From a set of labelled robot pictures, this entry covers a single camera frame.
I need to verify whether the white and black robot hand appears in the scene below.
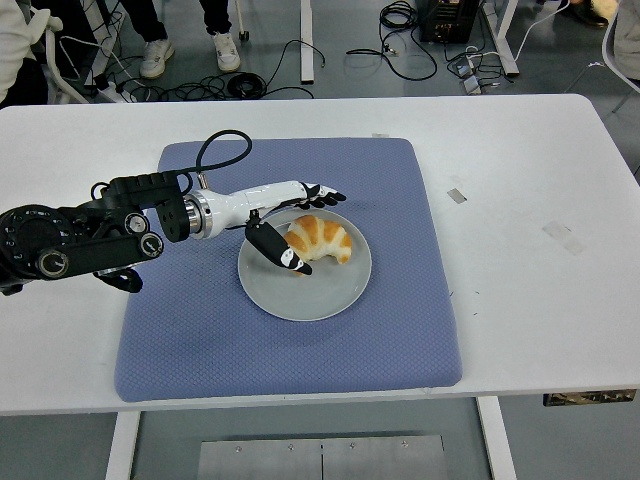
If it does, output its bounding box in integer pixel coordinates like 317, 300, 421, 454
199, 180, 347, 277

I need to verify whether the orange and white croissant bread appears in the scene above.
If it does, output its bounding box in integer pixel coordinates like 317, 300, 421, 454
283, 214, 353, 277

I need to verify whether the round grey plate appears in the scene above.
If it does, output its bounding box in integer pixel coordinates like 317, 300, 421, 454
236, 206, 373, 322

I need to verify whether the blue quilted mat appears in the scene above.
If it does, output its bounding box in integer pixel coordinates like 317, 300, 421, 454
113, 137, 463, 404

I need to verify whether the white power strip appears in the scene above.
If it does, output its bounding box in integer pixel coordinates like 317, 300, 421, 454
94, 79, 136, 104

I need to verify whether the person with white shoes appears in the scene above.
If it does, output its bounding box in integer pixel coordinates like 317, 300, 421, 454
119, 0, 242, 80

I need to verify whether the white background table leg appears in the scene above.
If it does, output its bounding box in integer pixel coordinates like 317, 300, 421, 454
298, 0, 315, 85
492, 0, 521, 77

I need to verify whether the grey metal plate with screws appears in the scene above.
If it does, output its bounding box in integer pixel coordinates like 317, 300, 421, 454
196, 434, 447, 480

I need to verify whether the black equipment box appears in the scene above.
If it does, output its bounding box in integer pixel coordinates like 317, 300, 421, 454
418, 0, 484, 45

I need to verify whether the person in white top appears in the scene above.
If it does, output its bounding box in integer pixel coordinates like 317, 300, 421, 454
0, 0, 64, 109

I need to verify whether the large clear tape patch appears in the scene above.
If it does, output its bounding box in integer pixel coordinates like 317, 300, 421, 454
541, 219, 587, 256

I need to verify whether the person in grey top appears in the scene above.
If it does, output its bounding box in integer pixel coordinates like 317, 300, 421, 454
559, 0, 640, 84

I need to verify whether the black coiled cable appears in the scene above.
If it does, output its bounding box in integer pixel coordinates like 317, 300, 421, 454
227, 72, 267, 100

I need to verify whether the thin black looped cable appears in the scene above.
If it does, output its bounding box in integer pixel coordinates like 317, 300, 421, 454
263, 39, 329, 100

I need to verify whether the black cable bundle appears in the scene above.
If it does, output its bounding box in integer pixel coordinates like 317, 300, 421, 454
344, 0, 439, 81

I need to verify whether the white cable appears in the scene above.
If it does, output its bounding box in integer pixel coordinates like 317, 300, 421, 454
514, 0, 571, 61

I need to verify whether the metal bracket under table edge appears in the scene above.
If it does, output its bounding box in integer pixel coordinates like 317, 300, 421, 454
542, 388, 637, 407

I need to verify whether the white chair frame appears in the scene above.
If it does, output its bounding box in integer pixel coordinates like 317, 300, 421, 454
564, 9, 640, 117

